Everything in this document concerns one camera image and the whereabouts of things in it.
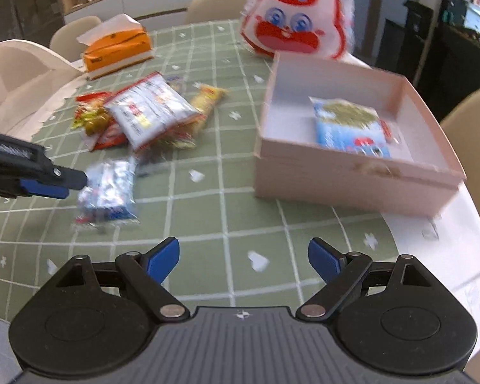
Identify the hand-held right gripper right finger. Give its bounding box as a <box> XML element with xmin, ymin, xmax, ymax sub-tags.
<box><xmin>296</xmin><ymin>238</ymin><xmax>435</xmax><ymax>322</ymax></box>

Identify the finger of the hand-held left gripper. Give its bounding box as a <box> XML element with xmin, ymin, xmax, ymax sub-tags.
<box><xmin>18</xmin><ymin>162</ymin><xmax>88</xmax><ymax>200</ymax></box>

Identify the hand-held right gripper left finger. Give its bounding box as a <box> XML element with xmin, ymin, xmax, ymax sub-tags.
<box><xmin>54</xmin><ymin>237</ymin><xmax>187</xmax><ymax>321</ymax></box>

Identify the blue white candy packet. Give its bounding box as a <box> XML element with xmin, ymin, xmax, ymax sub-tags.
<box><xmin>75</xmin><ymin>158</ymin><xmax>141</xmax><ymax>228</ymax></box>

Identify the green olive snack packet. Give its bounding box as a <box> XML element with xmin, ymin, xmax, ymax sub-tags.
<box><xmin>82</xmin><ymin>107</ymin><xmax>113</xmax><ymax>137</ymax></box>

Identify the pink cardboard box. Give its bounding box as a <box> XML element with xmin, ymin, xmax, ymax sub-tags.
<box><xmin>254</xmin><ymin>50</ymin><xmax>468</xmax><ymax>217</ymax></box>

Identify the white red snack packet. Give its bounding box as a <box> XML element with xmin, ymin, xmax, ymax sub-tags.
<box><xmin>103</xmin><ymin>71</ymin><xmax>205</xmax><ymax>153</ymax></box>

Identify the blue green snack packet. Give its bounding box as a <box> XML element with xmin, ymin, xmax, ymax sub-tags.
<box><xmin>309</xmin><ymin>96</ymin><xmax>393</xmax><ymax>158</ymax></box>

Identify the yellow snack packet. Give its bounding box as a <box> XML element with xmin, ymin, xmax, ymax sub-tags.
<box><xmin>189</xmin><ymin>83</ymin><xmax>229</xmax><ymax>117</ymax></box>

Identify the beige chair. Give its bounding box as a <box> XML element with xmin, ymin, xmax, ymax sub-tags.
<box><xmin>440</xmin><ymin>87</ymin><xmax>480</xmax><ymax>267</ymax></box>
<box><xmin>0</xmin><ymin>39</ymin><xmax>84</xmax><ymax>129</ymax></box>
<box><xmin>49</xmin><ymin>15</ymin><xmax>103</xmax><ymax>63</ymax></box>
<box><xmin>183</xmin><ymin>0</ymin><xmax>253</xmax><ymax>25</ymax></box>

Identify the green checked tablecloth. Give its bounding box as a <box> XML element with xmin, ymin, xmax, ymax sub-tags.
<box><xmin>0</xmin><ymin>19</ymin><xmax>393</xmax><ymax>323</ymax></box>

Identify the orange tissue pack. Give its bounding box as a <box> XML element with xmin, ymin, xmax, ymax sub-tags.
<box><xmin>77</xmin><ymin>13</ymin><xmax>153</xmax><ymax>81</ymax></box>

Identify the beige chair back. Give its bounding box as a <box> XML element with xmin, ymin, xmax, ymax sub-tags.
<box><xmin>183</xmin><ymin>0</ymin><xmax>253</xmax><ymax>25</ymax></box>

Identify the black cabinet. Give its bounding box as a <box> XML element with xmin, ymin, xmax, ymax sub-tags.
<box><xmin>403</xmin><ymin>0</ymin><xmax>480</xmax><ymax>125</ymax></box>

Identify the rabbit face snack bag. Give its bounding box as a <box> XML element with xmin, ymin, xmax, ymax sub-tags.
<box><xmin>240</xmin><ymin>0</ymin><xmax>355</xmax><ymax>61</ymax></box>

